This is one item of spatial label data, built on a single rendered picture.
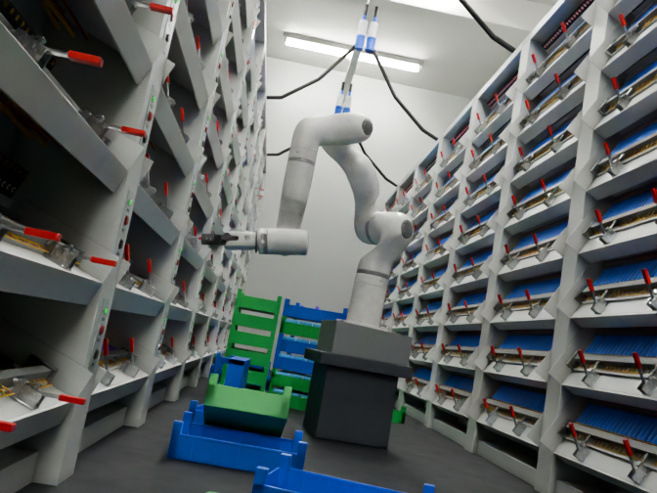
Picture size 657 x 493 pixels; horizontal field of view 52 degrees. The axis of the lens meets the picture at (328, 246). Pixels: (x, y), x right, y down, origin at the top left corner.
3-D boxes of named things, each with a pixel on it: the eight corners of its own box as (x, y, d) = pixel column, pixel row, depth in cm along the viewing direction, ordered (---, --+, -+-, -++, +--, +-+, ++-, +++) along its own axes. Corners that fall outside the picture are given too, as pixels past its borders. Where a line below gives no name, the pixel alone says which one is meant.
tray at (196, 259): (197, 270, 254) (210, 248, 256) (175, 249, 195) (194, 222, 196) (152, 242, 254) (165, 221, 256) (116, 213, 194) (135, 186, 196)
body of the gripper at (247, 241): (259, 250, 208) (223, 249, 207) (259, 254, 218) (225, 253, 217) (260, 226, 209) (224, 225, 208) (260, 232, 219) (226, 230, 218)
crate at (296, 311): (353, 329, 321) (356, 312, 322) (344, 326, 301) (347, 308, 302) (293, 319, 328) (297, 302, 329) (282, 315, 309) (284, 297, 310)
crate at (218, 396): (203, 436, 183) (210, 408, 187) (277, 448, 184) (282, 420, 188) (202, 404, 157) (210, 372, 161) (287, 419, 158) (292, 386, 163)
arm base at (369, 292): (382, 333, 248) (392, 284, 251) (392, 333, 229) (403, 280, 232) (332, 322, 247) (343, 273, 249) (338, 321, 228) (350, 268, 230)
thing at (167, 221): (171, 246, 185) (198, 203, 187) (125, 203, 125) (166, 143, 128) (109, 207, 185) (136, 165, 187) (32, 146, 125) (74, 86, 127)
